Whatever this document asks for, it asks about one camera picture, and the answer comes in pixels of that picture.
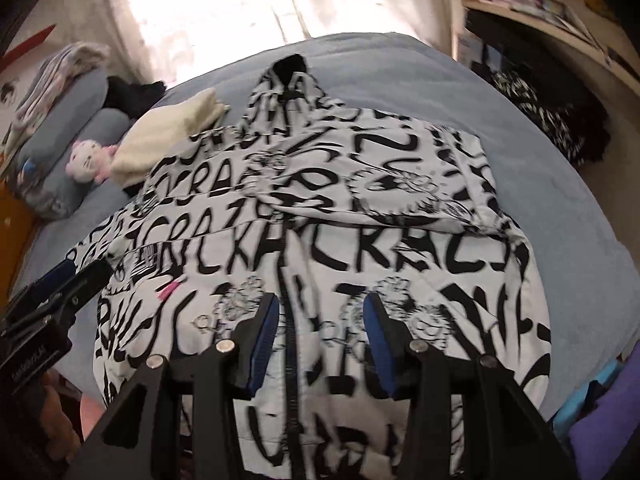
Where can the black white patterned cloth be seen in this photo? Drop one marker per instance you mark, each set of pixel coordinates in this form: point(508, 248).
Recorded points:
point(530, 110)

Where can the red wall shelf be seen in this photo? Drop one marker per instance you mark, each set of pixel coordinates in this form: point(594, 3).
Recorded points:
point(25, 47)

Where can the papers on shelf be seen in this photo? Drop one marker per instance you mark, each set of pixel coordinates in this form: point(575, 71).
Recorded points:
point(570, 12)

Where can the black white printed hooded jacket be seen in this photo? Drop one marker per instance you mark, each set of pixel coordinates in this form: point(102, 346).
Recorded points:
point(325, 210)

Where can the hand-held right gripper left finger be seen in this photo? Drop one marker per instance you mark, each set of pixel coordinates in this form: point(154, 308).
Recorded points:
point(262, 345)

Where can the blue rolled pillow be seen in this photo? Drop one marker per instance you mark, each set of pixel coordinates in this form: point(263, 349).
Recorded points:
point(55, 180)
point(75, 100)

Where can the pale floral folded blanket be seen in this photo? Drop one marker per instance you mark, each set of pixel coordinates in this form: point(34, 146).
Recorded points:
point(55, 75)

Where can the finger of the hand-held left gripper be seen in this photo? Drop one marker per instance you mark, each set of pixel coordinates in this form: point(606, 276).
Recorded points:
point(52, 277)
point(85, 285)

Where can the cream fleece folded garment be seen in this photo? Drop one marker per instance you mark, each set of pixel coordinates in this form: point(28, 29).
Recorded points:
point(160, 135)

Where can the cartoon face wall sticker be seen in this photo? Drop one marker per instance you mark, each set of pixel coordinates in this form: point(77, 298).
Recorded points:
point(6, 92)

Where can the cyan cloth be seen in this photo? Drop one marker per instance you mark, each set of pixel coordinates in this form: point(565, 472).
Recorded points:
point(580, 400)

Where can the purple cloth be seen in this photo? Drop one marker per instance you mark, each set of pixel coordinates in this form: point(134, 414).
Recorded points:
point(610, 435)

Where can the orange wooden headboard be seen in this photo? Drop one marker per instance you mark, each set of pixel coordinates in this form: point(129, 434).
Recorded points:
point(15, 240)

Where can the curved wooden shelf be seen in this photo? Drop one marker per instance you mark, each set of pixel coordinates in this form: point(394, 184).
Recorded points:
point(565, 42)

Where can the white pink cat plush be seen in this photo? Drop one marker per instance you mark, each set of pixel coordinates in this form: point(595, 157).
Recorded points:
point(85, 160)

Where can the black folded garment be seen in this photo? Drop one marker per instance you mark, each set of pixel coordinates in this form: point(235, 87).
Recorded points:
point(132, 190)

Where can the black crumpled garment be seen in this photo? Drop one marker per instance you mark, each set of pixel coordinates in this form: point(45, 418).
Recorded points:
point(130, 95)

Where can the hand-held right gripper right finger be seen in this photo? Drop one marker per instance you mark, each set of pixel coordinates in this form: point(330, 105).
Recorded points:
point(377, 345)

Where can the white printed box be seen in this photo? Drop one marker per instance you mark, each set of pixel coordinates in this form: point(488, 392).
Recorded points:
point(470, 52)

